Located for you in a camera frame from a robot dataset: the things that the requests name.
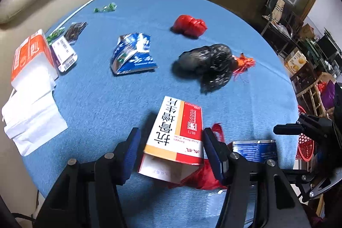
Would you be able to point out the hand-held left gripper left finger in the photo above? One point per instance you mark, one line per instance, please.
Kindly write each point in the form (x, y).
(131, 153)

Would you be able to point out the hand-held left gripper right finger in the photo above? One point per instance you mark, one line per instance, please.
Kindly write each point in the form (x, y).
(213, 158)

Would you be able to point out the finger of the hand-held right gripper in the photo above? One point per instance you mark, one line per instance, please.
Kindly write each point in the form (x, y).
(307, 177)
(286, 128)

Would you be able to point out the red plastic bag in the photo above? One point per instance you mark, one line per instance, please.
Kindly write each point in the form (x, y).
(205, 177)
(188, 25)

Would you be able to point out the red plastic mesh basket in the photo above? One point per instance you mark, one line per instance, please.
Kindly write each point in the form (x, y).
(304, 145)

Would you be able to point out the glossy dark blue box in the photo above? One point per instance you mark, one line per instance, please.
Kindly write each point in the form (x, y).
(253, 150)

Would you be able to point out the white red medicine box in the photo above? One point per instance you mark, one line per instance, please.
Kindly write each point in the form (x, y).
(171, 134)

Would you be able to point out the orange packet bundle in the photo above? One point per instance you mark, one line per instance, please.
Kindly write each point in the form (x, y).
(244, 61)

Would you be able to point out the blue white carton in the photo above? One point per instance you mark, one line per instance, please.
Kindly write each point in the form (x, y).
(133, 57)

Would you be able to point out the black plastic bag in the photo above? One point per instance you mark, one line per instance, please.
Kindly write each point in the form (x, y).
(208, 59)

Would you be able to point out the bamboo chair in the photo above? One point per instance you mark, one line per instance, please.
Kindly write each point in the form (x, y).
(307, 83)

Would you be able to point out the purple bag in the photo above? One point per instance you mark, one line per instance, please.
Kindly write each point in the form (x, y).
(331, 94)

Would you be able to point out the blue tablecloth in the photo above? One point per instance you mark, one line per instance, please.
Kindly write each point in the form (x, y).
(107, 99)

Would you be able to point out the orange printed carton box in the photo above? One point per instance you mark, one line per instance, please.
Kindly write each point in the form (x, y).
(295, 59)

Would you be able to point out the black computer monitor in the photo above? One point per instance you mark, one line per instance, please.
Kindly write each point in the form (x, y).
(327, 46)

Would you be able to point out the small brown cardboard box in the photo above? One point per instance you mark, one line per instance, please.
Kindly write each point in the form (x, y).
(306, 31)

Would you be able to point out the white paper tissues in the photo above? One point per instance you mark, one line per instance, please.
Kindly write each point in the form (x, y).
(29, 115)

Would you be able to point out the white purple barcode box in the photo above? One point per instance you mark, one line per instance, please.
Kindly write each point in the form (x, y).
(64, 53)

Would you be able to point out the dark snack packet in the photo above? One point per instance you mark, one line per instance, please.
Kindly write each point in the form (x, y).
(74, 30)

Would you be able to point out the green candy wrapper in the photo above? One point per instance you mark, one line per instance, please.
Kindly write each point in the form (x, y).
(54, 34)
(108, 7)

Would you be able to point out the orange tissue pack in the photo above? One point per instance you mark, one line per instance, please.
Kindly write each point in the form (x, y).
(29, 54)

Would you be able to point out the white straw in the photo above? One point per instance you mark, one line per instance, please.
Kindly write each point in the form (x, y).
(80, 9)

